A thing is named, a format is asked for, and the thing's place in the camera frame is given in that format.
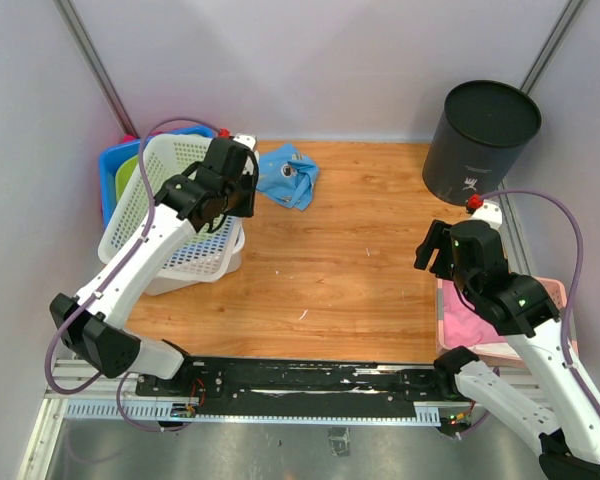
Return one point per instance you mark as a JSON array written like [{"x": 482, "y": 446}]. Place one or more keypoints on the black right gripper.
[{"x": 434, "y": 239}]

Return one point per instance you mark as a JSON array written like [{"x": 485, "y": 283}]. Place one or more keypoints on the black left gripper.
[{"x": 246, "y": 209}]

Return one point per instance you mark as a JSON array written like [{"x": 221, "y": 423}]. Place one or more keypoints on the white perforated plastic basket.
[{"x": 165, "y": 155}]

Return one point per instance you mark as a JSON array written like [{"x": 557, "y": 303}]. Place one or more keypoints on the large dark blue cylindrical container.
[{"x": 484, "y": 127}]

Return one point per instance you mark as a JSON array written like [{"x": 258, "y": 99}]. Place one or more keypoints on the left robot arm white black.
[{"x": 177, "y": 223}]

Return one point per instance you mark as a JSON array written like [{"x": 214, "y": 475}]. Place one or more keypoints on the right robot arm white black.
[{"x": 565, "y": 435}]

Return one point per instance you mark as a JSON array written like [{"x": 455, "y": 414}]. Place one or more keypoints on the blue printed cloth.
[{"x": 288, "y": 177}]

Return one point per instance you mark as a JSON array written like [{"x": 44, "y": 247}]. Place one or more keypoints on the pink perforated basket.
[{"x": 494, "y": 354}]

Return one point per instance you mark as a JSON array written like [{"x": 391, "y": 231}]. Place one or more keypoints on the pink towel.
[{"x": 461, "y": 325}]

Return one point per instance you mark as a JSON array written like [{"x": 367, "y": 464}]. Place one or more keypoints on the green plastic basin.
[{"x": 123, "y": 175}]

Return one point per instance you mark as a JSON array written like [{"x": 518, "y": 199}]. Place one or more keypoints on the magenta object behind bins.
[{"x": 127, "y": 138}]

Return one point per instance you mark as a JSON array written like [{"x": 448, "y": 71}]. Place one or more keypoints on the blue plastic bin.
[{"x": 109, "y": 161}]

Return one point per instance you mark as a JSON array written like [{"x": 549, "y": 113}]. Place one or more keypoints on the white plastic tub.
[{"x": 230, "y": 265}]

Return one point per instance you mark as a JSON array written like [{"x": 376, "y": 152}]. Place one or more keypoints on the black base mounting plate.
[{"x": 301, "y": 389}]

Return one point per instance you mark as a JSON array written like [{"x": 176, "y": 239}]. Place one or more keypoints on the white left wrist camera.
[{"x": 246, "y": 140}]

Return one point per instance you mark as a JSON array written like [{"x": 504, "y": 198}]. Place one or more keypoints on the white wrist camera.
[
  {"x": 486, "y": 211},
  {"x": 246, "y": 140}
]

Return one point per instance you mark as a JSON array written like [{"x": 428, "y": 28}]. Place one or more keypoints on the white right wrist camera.
[{"x": 486, "y": 211}]

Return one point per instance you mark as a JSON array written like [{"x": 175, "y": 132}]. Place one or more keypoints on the white slotted cable duct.
[{"x": 171, "y": 412}]

